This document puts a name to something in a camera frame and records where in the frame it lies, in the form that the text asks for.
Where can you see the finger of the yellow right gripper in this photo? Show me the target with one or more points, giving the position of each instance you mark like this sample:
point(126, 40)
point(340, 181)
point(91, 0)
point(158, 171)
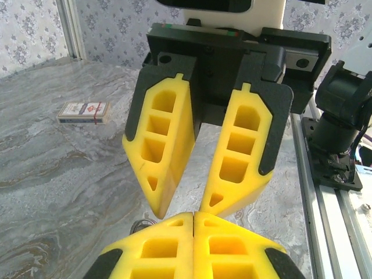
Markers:
point(180, 130)
point(261, 122)

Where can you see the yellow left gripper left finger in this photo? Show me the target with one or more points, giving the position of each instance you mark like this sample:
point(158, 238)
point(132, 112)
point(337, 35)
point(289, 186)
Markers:
point(157, 250)

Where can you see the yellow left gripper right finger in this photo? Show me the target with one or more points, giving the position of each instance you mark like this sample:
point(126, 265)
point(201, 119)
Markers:
point(232, 250)

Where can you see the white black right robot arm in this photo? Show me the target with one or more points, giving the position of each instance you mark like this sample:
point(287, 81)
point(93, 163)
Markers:
point(340, 96)

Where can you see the playing card box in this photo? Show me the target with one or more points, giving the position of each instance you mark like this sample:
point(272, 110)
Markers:
point(84, 112)

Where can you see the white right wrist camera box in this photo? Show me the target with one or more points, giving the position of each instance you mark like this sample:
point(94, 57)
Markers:
point(232, 17)

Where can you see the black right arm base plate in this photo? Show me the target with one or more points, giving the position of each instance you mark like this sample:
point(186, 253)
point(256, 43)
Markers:
point(325, 171)

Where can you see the long aluminium base rail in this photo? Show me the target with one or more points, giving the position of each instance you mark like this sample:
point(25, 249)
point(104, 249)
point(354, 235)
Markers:
point(331, 232)

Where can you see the aluminium corner post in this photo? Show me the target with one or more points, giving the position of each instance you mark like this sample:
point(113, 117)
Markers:
point(72, 29)

